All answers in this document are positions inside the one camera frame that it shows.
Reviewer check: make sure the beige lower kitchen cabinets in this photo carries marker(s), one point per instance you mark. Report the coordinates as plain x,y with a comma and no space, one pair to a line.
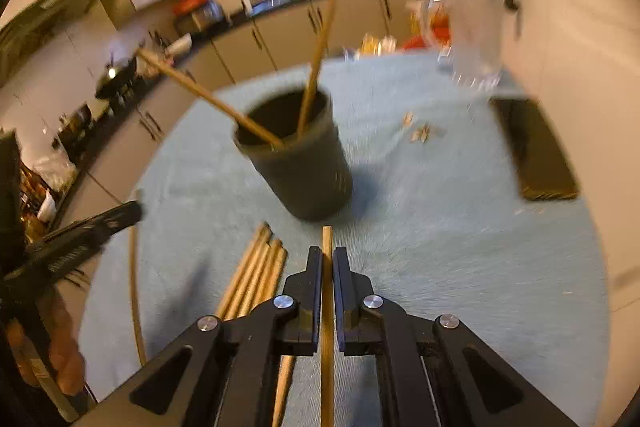
280,37

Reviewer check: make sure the red plastic basin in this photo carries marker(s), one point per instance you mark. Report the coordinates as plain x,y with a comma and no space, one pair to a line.
425,41

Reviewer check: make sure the light blue table cloth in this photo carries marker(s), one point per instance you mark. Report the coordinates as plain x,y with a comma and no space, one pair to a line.
450,257

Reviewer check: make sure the black wok with lid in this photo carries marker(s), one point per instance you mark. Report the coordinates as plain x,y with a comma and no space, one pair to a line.
117,77

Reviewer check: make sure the black kitchen countertop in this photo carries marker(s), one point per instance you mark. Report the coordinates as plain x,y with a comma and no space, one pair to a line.
235,19

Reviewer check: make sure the red plastic bowl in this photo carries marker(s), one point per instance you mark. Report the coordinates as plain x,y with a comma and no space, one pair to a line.
190,3

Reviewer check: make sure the person's left hand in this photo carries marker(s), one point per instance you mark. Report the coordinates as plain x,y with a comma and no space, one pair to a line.
67,372

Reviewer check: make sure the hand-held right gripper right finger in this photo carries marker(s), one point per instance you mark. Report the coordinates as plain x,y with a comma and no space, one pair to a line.
341,302

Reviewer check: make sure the bunch of wooden chopsticks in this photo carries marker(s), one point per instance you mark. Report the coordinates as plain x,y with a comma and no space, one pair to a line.
250,277

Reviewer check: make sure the single wooden chopstick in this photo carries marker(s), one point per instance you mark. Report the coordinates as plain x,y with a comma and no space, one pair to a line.
320,52
327,382
134,297
200,92

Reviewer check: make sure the small brown scraps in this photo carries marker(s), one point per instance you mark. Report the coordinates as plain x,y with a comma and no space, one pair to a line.
420,134

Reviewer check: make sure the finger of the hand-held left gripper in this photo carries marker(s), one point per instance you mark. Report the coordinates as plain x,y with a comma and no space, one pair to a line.
90,232

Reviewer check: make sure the clear glass pitcher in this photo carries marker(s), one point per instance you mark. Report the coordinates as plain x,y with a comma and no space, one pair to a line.
475,32

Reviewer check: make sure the dark round utensil cup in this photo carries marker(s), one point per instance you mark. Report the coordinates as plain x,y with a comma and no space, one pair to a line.
300,177

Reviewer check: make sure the range hood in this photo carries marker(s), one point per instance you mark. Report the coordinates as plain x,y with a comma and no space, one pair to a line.
45,12

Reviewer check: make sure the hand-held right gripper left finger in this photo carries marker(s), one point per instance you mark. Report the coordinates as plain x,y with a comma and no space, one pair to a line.
315,302

